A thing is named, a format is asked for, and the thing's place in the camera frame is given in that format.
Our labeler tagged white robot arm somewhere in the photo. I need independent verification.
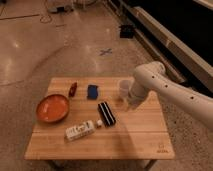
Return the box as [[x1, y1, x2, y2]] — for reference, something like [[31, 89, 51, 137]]
[[127, 61, 213, 130]]

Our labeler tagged blue sponge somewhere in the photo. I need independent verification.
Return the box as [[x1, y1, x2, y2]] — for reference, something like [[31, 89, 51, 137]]
[[87, 85, 98, 100]]

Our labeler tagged translucent plastic cup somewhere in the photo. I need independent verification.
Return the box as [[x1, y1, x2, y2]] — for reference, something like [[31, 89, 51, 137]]
[[119, 80, 131, 99]]

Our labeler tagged black striped rectangular block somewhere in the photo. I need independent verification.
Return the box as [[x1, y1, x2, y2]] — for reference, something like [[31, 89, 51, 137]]
[[98, 102, 116, 126]]

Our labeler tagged red bottle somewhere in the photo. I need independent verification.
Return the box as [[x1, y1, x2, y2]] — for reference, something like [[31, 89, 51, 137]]
[[68, 82, 77, 97]]

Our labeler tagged small white cube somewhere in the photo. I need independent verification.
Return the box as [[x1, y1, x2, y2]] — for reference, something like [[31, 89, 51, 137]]
[[96, 120, 103, 127]]

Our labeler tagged wooden table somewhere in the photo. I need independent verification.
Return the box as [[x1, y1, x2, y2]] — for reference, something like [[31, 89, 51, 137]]
[[25, 77, 175, 160]]

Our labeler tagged black box on floor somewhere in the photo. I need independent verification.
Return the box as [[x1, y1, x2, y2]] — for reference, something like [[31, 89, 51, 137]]
[[120, 25, 134, 38]]

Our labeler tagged orange bowl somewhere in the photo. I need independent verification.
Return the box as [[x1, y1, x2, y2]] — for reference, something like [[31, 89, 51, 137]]
[[36, 94, 69, 123]]

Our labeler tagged floor cable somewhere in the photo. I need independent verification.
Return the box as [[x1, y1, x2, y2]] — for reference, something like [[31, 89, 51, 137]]
[[39, 0, 54, 24]]

